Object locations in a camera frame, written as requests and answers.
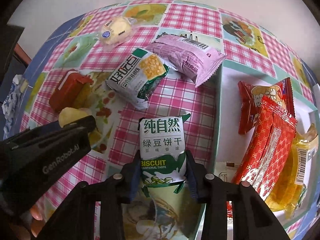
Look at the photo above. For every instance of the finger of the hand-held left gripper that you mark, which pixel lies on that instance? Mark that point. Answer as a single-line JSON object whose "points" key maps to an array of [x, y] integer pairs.
{"points": [[80, 123]]}

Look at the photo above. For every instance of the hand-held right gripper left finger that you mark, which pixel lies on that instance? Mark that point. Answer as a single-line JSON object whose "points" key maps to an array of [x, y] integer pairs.
{"points": [[136, 180]]}

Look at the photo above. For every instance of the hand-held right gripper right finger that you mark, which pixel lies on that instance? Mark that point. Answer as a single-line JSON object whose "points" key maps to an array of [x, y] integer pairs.
{"points": [[192, 187]]}

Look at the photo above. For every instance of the plain red snack packet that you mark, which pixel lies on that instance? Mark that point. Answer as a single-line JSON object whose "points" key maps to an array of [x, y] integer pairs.
{"points": [[66, 90]]}

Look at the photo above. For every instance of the green white biscuit packet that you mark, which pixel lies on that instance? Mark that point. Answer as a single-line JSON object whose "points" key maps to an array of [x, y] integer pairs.
{"points": [[162, 142]]}

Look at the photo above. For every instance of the green white corn snack packet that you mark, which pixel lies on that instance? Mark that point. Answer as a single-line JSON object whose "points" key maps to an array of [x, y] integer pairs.
{"points": [[136, 80]]}

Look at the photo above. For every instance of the white tray with green rim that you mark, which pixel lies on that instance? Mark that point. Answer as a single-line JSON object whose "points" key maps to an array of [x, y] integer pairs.
{"points": [[230, 120]]}

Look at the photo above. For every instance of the red patterned snack packet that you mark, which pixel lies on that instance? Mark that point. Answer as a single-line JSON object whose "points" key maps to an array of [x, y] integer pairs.
{"points": [[272, 155]]}

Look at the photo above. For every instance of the yellow cake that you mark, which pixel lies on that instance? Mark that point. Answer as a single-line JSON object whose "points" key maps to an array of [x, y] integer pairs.
{"points": [[292, 180]]}

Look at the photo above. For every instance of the yellow bun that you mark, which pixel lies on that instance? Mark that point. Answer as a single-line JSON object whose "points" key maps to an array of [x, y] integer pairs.
{"points": [[117, 28]]}

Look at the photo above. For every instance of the small red snack packet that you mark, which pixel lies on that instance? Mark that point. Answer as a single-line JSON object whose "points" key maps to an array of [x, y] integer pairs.
{"points": [[255, 97]]}

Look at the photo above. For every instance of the pink snack packet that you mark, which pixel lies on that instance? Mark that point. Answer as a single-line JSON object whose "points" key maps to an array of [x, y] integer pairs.
{"points": [[185, 55]]}

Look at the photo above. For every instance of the person's left hand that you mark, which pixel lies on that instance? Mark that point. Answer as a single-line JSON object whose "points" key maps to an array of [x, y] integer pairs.
{"points": [[35, 216]]}

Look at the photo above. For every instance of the crumpled blue white wrapper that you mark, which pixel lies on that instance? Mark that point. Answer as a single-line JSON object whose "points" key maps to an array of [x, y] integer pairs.
{"points": [[11, 105]]}

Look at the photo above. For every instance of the blue tablecloth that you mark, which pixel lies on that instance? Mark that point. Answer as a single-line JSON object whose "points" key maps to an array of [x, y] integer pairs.
{"points": [[47, 42]]}

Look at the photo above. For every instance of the reddish board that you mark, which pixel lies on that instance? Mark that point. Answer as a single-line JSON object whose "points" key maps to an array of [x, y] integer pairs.
{"points": [[22, 53]]}

